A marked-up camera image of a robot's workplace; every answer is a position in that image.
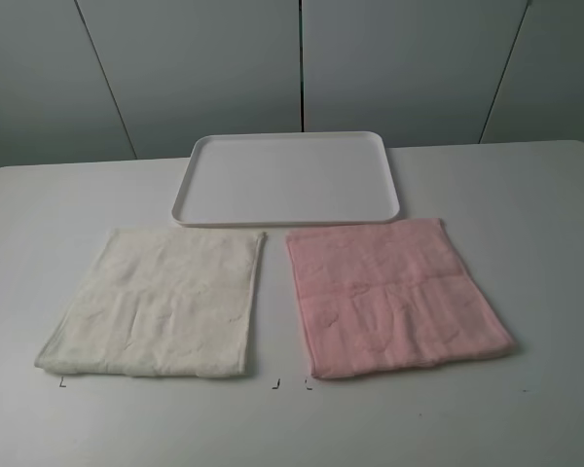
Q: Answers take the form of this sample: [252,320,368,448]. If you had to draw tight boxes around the pink towel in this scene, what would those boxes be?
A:
[286,218,516,379]

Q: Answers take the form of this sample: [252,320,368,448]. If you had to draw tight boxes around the cream white towel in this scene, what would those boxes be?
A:
[34,228,266,378]

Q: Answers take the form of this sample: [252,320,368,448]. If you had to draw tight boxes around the white rectangular plastic tray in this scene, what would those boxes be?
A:
[171,131,400,228]

